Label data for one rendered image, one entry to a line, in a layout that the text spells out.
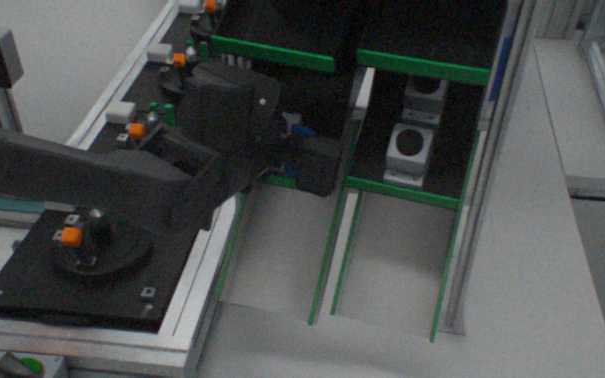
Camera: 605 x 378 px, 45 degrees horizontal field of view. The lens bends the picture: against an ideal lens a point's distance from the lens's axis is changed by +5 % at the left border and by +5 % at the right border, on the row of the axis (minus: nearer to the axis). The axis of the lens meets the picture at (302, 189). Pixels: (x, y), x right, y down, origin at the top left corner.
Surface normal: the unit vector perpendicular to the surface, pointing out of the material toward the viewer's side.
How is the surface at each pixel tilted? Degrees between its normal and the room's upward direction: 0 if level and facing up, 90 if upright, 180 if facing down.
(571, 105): 0
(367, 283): 45
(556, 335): 0
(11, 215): 90
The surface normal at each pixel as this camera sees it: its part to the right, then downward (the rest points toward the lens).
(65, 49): 0.03, -0.79
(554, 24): -0.14, 0.61
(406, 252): -0.20, -0.15
